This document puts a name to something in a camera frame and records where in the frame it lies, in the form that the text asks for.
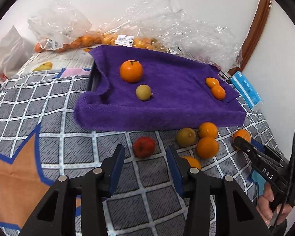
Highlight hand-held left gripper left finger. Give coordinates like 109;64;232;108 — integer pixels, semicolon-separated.
18;145;125;236

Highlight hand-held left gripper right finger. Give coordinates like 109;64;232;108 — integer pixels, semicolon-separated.
167;145;269;236

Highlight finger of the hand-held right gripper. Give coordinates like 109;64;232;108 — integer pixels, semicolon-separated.
250;139;286;160
234;136;286;166

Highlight small orange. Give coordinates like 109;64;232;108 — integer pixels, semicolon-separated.
181;156;202;171
211;85;226;100
205;77;220;88
198;122;218;139
232;129;252;150
196;137;219;159

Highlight small red apple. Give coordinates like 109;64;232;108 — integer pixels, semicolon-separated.
133;137;156;158

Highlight small yellow-green pear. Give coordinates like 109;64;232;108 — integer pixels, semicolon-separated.
135;84;153;101
176;127;196;147

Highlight purple towel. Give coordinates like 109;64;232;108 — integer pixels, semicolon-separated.
74;45;245;131

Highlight large orange with stem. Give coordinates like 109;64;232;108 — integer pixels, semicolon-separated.
120;60;143;83

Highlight person's right hand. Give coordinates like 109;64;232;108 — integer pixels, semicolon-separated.
257;184;293;228

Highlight grey checkered blanket with stars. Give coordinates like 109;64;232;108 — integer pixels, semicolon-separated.
0;69;286;236

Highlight blue tissue pack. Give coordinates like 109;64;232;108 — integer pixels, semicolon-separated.
230;71;263;111

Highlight black eyeglasses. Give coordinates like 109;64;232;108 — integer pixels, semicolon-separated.
218;69;234;82

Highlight clear bag of cherry tomatoes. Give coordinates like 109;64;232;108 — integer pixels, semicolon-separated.
182;18;243;72

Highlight white printed bed sheet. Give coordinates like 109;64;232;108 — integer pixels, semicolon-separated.
16;47;96;75

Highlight clear bag of yellow fruit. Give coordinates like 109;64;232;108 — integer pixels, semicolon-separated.
150;10;195;56

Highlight clear bag of oranges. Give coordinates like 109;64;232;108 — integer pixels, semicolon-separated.
98;0;168;51

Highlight white plastic bag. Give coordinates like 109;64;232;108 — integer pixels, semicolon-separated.
0;26;35;99

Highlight crumpled clear bag of tangerines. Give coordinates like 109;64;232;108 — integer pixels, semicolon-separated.
28;0;92;53

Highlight brown wooden door frame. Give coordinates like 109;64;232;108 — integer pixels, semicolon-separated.
241;0;273;69

